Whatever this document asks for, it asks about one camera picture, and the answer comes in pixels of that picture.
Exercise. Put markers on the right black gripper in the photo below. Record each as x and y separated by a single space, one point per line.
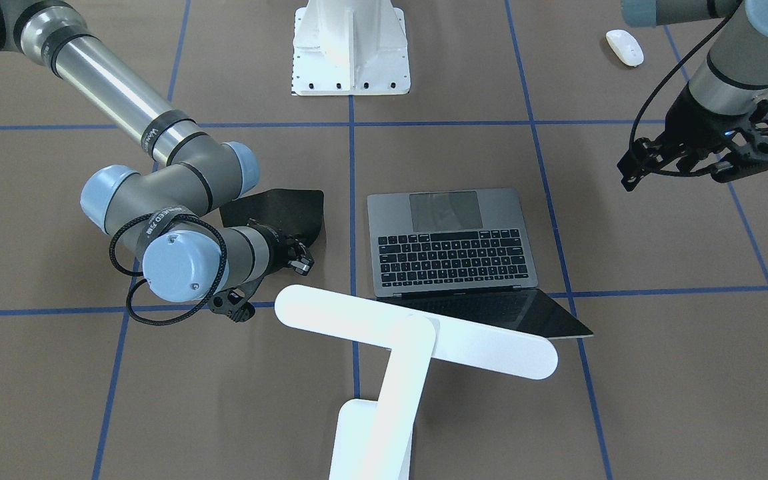
279 248

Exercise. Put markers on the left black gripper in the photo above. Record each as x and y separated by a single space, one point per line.
684 122

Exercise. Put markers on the white computer mouse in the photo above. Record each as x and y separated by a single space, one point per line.
625 47

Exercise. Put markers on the grey laptop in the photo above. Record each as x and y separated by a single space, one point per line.
463 254

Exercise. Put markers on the black mouse pad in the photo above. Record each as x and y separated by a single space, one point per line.
297 212

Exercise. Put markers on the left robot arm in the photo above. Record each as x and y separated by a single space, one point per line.
735 72

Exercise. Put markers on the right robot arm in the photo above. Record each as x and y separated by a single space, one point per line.
155 221

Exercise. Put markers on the white desk lamp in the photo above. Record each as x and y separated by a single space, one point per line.
373 438

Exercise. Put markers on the brown paper table cover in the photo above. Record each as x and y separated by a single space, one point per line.
672 278

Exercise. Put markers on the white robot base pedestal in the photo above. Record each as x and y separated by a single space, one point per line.
350 48

